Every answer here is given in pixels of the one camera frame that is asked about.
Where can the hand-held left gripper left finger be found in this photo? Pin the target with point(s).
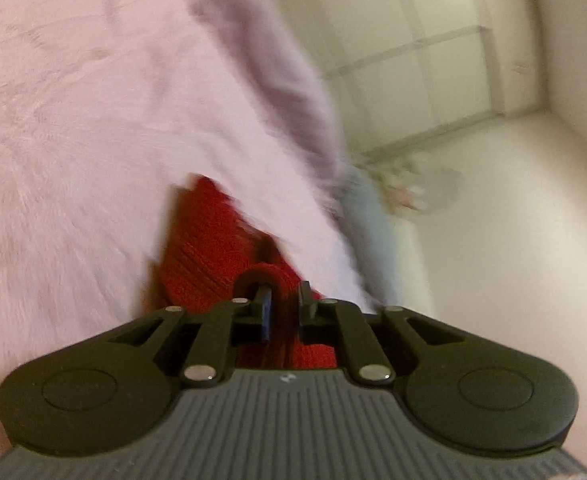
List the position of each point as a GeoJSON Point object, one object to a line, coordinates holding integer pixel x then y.
{"type": "Point", "coordinates": [266, 312]}

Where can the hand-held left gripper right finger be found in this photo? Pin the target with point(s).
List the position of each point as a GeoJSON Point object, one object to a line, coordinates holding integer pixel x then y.
{"type": "Point", "coordinates": [305, 310]}

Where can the pink fluffy blanket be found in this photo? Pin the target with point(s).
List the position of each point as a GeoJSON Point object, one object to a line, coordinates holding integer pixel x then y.
{"type": "Point", "coordinates": [73, 135]}

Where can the red knit sweater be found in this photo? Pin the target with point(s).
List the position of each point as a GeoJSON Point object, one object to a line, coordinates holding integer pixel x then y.
{"type": "Point", "coordinates": [198, 250]}

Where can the white wardrobe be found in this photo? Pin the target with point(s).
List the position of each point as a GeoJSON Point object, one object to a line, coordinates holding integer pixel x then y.
{"type": "Point", "coordinates": [398, 60]}

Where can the lilac fleece blanket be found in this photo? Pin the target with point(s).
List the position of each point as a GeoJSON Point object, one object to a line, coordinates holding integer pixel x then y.
{"type": "Point", "coordinates": [273, 60]}

